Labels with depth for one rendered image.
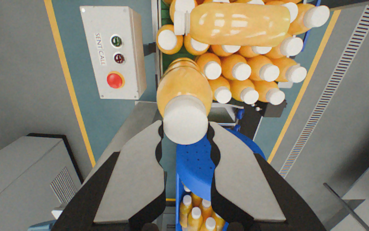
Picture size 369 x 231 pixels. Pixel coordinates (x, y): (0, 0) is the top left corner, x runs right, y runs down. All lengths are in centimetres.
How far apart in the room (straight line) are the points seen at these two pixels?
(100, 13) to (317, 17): 45
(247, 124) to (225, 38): 144
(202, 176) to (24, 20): 193
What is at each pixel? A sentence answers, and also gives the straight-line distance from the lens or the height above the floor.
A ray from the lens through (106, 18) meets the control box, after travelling 38.
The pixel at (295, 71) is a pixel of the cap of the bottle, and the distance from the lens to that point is 45.
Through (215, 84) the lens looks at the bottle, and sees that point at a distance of 41.
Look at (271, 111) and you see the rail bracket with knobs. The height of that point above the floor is 100.
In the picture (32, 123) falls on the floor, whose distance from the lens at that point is 248.
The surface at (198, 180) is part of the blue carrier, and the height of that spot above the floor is 121.
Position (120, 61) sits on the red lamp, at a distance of 36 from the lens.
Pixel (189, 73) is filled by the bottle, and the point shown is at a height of 129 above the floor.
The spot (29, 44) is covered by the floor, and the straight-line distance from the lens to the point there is 202.
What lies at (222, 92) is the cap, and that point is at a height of 110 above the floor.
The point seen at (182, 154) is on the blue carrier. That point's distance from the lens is 45.
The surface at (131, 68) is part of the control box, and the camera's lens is 37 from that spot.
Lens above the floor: 145
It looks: 62 degrees down
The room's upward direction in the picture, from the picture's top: 178 degrees clockwise
